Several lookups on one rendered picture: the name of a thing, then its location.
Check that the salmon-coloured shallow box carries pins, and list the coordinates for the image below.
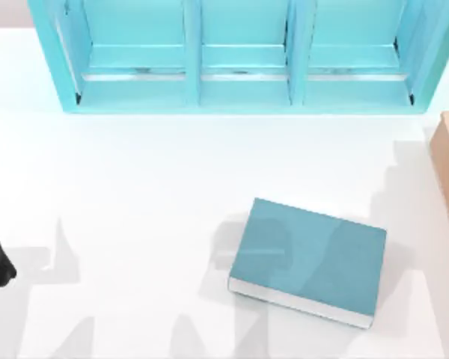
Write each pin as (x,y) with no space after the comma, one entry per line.
(447,157)

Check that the light blue rack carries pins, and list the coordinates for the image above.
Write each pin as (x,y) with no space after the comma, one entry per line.
(243,93)

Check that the blue book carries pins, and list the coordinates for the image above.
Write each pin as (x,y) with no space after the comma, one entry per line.
(310,258)

